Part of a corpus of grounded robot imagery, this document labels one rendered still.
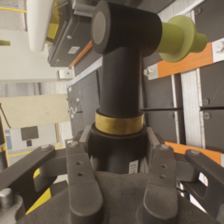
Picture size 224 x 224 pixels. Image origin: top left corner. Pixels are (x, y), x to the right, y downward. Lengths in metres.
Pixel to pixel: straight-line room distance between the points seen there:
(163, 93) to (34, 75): 4.33
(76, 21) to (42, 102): 4.15
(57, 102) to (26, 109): 0.76
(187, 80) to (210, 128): 0.08
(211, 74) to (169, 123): 0.11
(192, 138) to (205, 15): 0.18
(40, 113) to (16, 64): 1.30
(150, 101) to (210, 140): 0.13
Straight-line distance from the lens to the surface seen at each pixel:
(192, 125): 0.28
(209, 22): 0.26
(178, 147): 0.29
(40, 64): 4.62
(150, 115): 0.33
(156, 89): 0.31
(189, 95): 0.28
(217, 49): 0.22
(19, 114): 4.51
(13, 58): 4.64
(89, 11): 0.41
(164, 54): 0.17
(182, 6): 0.30
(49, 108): 4.54
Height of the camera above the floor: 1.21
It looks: 28 degrees down
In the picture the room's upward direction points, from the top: 97 degrees counter-clockwise
